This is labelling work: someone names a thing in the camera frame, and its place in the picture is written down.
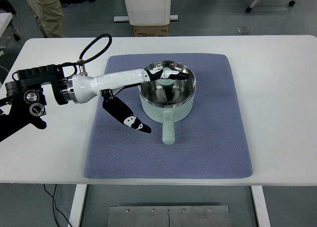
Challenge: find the white side table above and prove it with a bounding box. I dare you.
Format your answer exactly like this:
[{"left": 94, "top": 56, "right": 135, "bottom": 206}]
[{"left": 0, "top": 12, "right": 13, "bottom": 37}]

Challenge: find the metal base plate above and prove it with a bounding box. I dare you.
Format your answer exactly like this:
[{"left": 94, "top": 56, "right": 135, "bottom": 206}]
[{"left": 108, "top": 206, "right": 232, "bottom": 227}]

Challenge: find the glass lid with green knob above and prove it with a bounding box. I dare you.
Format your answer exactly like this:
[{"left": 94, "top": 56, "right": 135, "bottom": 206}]
[{"left": 139, "top": 60, "right": 196, "bottom": 108}]

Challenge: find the blue textured table mat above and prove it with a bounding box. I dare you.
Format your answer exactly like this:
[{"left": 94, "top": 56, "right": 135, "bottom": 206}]
[{"left": 84, "top": 53, "right": 253, "bottom": 179}]

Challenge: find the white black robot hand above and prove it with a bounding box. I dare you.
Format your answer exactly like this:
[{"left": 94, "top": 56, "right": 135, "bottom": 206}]
[{"left": 65, "top": 69, "right": 189, "bottom": 133}]

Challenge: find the metal floor socket plate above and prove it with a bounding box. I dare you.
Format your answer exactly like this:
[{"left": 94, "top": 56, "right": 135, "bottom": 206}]
[{"left": 236, "top": 26, "right": 251, "bottom": 35}]

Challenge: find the black floor cable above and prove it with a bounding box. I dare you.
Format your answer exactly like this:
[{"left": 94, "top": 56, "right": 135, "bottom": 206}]
[{"left": 43, "top": 183, "right": 73, "bottom": 227}]

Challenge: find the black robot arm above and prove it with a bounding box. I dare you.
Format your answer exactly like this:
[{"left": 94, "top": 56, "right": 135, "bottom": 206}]
[{"left": 0, "top": 63, "right": 189, "bottom": 141}]

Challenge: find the white table legs frame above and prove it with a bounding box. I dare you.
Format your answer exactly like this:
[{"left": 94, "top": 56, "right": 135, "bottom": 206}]
[{"left": 68, "top": 184, "right": 271, "bottom": 227}]

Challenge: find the white pedestal cabinet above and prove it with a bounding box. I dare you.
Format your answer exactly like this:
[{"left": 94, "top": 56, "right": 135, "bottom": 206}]
[{"left": 113, "top": 0, "right": 178, "bottom": 26}]

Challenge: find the person in beige trousers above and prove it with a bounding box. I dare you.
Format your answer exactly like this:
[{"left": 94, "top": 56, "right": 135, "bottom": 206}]
[{"left": 26, "top": 0, "right": 64, "bottom": 38}]

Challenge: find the green pot with handle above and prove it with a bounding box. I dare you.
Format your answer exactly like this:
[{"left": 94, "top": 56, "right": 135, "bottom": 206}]
[{"left": 137, "top": 60, "right": 197, "bottom": 146}]

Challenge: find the cardboard box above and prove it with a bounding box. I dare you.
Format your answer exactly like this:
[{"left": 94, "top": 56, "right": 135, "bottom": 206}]
[{"left": 133, "top": 24, "right": 169, "bottom": 37}]

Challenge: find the black robot hand cable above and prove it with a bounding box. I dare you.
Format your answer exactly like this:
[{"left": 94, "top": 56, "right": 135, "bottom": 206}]
[{"left": 61, "top": 33, "right": 113, "bottom": 75}]

